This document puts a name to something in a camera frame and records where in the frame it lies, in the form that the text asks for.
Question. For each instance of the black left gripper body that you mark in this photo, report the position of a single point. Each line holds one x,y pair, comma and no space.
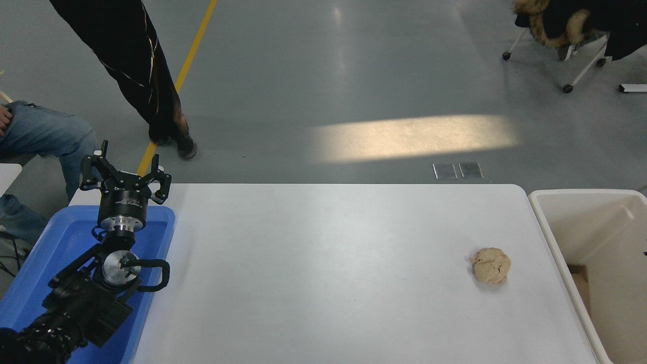
124,199

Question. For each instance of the crumpled tan paper ball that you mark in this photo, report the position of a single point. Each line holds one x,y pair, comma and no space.
491,266

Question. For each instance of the blue plastic tray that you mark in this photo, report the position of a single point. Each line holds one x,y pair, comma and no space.
60,242

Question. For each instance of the small white table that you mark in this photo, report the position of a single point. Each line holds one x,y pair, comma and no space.
7,177

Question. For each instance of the white flat bar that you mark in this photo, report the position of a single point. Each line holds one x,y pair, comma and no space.
634,87

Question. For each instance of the person's hand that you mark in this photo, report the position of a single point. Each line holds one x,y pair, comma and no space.
4,120

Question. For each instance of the metal floor plate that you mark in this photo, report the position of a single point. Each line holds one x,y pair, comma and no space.
471,170
445,171

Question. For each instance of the black coat with fur trim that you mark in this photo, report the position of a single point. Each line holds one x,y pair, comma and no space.
561,17

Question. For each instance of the large pale bin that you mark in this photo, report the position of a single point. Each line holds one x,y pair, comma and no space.
601,237

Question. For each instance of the seated person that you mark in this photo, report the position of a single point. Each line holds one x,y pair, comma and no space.
45,131

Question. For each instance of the white frame wheeled chair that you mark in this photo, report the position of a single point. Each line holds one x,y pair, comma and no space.
589,63

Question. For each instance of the standing person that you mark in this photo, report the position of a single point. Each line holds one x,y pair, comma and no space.
131,60

